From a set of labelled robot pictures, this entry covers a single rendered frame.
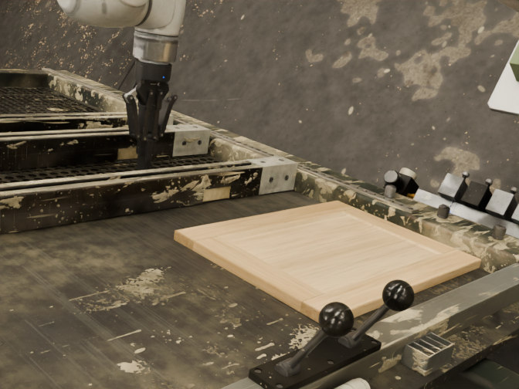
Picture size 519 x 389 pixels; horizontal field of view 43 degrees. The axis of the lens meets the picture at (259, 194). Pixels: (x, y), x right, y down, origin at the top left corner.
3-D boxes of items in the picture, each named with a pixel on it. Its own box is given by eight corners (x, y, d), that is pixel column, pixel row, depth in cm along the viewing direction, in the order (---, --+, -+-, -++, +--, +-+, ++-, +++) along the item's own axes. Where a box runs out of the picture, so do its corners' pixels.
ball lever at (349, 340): (362, 354, 86) (426, 295, 79) (344, 363, 83) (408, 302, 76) (344, 330, 88) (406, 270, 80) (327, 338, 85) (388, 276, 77)
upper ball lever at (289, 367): (302, 383, 78) (367, 319, 70) (279, 394, 75) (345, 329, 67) (284, 356, 79) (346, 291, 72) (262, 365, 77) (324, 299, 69)
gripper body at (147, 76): (159, 58, 144) (155, 100, 146) (127, 56, 138) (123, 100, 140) (181, 64, 139) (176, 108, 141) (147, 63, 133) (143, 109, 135)
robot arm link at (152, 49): (125, 28, 136) (123, 57, 138) (151, 35, 130) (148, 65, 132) (161, 31, 143) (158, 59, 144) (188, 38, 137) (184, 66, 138)
